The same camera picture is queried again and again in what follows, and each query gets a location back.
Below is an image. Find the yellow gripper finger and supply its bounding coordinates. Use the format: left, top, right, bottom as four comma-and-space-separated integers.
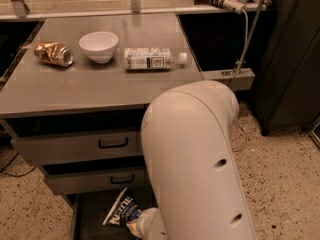
126, 220, 142, 240

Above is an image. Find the blue chip bag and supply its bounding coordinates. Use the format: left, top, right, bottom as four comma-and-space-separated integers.
103, 188, 142, 228

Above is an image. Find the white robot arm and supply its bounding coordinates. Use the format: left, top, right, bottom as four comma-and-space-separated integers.
129, 81, 257, 240

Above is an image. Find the bottom grey open drawer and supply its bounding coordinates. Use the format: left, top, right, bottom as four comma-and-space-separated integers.
69, 185, 158, 240

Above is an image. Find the middle grey drawer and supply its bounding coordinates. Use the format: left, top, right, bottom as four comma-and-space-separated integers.
45, 166, 149, 194

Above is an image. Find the top grey drawer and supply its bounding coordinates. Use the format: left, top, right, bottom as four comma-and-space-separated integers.
12, 128, 142, 165

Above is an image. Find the grey drawer cabinet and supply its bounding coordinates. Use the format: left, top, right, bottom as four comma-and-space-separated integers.
0, 13, 200, 240

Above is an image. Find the clear plastic water bottle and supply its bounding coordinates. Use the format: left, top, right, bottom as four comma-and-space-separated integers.
124, 47, 188, 71

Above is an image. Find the white ceramic bowl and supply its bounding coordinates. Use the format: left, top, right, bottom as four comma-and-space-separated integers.
79, 31, 119, 63

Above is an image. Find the crushed gold soda can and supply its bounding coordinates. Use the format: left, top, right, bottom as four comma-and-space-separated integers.
34, 41, 74, 67

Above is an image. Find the thin metal stand pole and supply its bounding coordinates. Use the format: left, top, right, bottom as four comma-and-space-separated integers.
234, 0, 265, 77

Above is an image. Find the black floor cable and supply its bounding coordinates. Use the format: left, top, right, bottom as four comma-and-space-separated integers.
0, 152, 38, 178

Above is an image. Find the white power cable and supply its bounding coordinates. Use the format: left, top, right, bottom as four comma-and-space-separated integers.
231, 7, 250, 153

